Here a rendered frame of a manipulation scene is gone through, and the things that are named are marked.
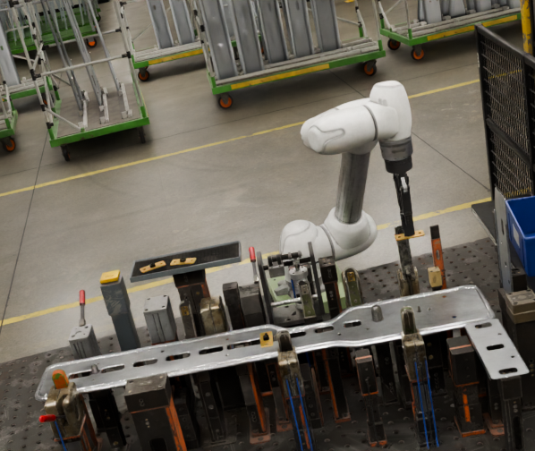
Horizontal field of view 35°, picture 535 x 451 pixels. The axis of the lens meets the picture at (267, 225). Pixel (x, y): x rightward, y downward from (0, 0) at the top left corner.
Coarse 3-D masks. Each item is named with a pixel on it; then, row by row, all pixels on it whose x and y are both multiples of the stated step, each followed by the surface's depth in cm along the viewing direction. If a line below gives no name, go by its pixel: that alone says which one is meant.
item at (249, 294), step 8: (240, 288) 276; (248, 288) 275; (256, 288) 274; (240, 296) 271; (248, 296) 270; (256, 296) 270; (248, 304) 271; (256, 304) 271; (248, 312) 272; (256, 312) 272; (264, 312) 275; (248, 320) 273; (256, 320) 273; (264, 320) 274; (256, 344) 278; (256, 368) 281; (264, 368) 281; (264, 376) 282; (264, 384) 283; (264, 392) 284; (272, 392) 284
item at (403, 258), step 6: (396, 228) 262; (402, 228) 260; (402, 240) 264; (408, 240) 263; (402, 246) 265; (408, 246) 264; (402, 252) 265; (408, 252) 264; (402, 258) 265; (408, 258) 266; (402, 264) 265; (408, 264) 266; (402, 270) 266; (414, 276) 266
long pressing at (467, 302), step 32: (448, 288) 265; (352, 320) 259; (384, 320) 255; (416, 320) 252; (448, 320) 248; (480, 320) 245; (128, 352) 267; (160, 352) 264; (192, 352) 260; (224, 352) 256; (256, 352) 253; (96, 384) 254
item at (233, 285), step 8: (224, 288) 273; (232, 288) 273; (224, 296) 274; (232, 296) 274; (232, 304) 275; (240, 304) 277; (232, 312) 276; (240, 312) 276; (232, 320) 277; (240, 320) 277; (240, 328) 279
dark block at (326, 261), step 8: (328, 256) 276; (320, 264) 271; (328, 264) 270; (320, 272) 274; (328, 272) 270; (336, 272) 271; (328, 280) 271; (336, 280) 272; (328, 288) 273; (336, 288) 273; (328, 296) 274; (336, 296) 274; (328, 304) 275; (336, 304) 275; (336, 312) 276; (344, 352) 282; (344, 360) 283; (344, 368) 284; (352, 368) 288; (344, 376) 285
